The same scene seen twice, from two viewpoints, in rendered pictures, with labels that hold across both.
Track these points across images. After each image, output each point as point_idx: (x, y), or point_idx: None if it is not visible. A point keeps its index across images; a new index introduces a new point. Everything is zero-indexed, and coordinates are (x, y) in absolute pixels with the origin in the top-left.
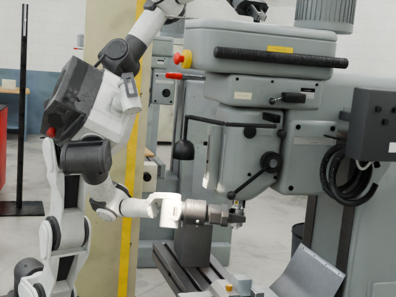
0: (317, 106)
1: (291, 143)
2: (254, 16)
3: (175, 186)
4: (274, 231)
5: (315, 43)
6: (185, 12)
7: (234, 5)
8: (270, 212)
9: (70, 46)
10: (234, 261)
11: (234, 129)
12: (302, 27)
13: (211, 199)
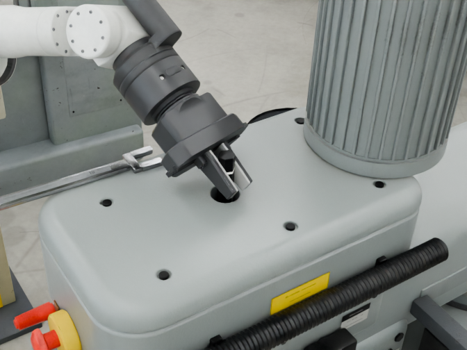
0: (372, 324)
1: None
2: (220, 188)
3: (35, 61)
4: (199, 58)
5: (378, 237)
6: (15, 62)
7: (164, 161)
8: (185, 12)
9: None
10: (149, 144)
11: None
12: (335, 164)
13: (100, 70)
